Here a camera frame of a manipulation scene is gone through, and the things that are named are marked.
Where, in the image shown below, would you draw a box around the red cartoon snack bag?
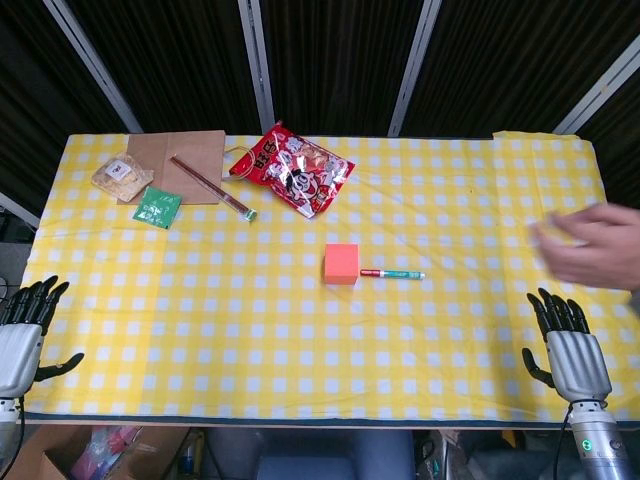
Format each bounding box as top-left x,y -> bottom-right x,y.
228,120 -> 357,220

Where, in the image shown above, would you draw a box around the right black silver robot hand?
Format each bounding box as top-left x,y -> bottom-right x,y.
521,287 -> 614,404

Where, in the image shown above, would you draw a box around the blue chair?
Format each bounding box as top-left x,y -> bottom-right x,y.
201,428 -> 417,480

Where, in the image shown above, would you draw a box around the person's bare hand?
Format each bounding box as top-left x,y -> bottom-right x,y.
528,202 -> 640,292

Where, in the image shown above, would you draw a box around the chopsticks in red sleeve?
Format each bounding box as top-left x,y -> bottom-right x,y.
169,155 -> 259,223

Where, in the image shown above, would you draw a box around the clear biscuit pack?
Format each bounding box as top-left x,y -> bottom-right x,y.
90,153 -> 156,203

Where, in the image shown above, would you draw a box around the black pleated curtain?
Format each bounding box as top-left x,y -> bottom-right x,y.
0,0 -> 640,221

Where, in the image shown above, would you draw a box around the brown paper bag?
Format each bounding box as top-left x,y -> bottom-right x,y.
117,130 -> 254,207

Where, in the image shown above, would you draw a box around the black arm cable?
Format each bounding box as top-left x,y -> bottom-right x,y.
551,403 -> 577,480

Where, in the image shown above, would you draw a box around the white frame post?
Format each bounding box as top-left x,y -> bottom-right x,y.
236,0 -> 277,136
387,0 -> 444,138
42,0 -> 144,134
552,33 -> 640,136
0,191 -> 42,229

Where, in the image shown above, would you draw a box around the cardboard box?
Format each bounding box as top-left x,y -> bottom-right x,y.
8,425 -> 192,480

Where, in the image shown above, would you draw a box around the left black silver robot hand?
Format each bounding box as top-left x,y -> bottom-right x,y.
0,274 -> 85,401

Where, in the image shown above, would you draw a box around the orange cube block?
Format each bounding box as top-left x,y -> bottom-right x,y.
323,243 -> 361,287

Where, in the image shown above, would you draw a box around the red and teal marker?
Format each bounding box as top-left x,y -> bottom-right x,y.
359,268 -> 427,281

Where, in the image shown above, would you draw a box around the green sachet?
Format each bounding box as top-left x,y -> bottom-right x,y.
132,185 -> 183,230

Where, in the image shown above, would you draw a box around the yellow checked tablecloth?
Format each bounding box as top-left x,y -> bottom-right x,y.
24,130 -> 640,424

